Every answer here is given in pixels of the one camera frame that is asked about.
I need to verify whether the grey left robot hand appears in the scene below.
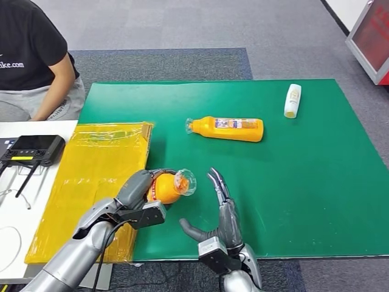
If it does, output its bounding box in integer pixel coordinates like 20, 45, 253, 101
115, 168, 177, 211

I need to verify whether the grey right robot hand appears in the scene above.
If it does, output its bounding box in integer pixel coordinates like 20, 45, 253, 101
179, 167, 244, 250

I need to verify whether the orange bottle with clear cap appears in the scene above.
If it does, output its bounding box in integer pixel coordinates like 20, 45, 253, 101
146, 168, 198, 206
185, 116, 265, 144

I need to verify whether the small white bottle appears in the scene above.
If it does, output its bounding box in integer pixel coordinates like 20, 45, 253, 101
283, 83, 302, 119

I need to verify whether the green table mat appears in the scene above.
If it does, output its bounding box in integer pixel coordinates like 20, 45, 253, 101
77, 78, 389, 262

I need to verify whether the black remote controller with antennas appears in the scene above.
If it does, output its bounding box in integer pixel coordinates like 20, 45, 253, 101
0, 134, 66, 199

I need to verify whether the dark laptop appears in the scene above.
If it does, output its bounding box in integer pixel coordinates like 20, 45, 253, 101
0, 137, 17, 159

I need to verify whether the person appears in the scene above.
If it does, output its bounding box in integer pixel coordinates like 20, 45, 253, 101
0, 0, 86, 122

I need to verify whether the white-framed red cabinet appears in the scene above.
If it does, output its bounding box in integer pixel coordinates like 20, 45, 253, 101
345, 0, 389, 86

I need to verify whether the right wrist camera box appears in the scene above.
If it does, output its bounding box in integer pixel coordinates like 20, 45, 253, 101
198, 236, 243, 276

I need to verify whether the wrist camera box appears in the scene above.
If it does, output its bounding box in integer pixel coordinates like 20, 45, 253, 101
198, 236, 243, 276
119, 200, 167, 231

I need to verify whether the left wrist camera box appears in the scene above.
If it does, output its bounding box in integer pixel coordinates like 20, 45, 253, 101
119, 200, 167, 231

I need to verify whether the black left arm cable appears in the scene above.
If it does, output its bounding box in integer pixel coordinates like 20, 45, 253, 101
90, 218, 136, 292

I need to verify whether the thin white cable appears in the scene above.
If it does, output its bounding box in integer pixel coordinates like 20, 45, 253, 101
0, 188, 32, 210

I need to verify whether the looped white cable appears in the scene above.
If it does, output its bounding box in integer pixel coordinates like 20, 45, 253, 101
0, 226, 23, 274

